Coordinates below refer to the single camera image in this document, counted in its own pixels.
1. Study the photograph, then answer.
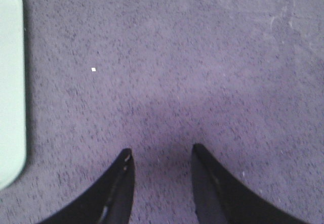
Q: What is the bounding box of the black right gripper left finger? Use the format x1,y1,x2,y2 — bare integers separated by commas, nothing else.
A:
41,148,135,223

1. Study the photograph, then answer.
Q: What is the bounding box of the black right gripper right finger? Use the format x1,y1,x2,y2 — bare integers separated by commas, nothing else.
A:
191,143,303,223

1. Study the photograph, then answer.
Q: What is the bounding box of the light green plastic tray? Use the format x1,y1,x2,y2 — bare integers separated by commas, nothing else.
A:
1,0,26,189

